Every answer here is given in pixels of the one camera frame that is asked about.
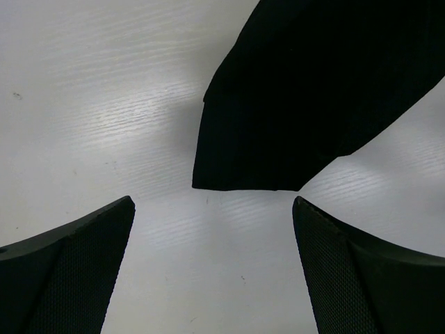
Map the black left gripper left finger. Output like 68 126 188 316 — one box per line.
1 196 135 334

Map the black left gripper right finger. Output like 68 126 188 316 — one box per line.
293 196 444 333

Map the black skirt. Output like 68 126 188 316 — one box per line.
192 0 444 191

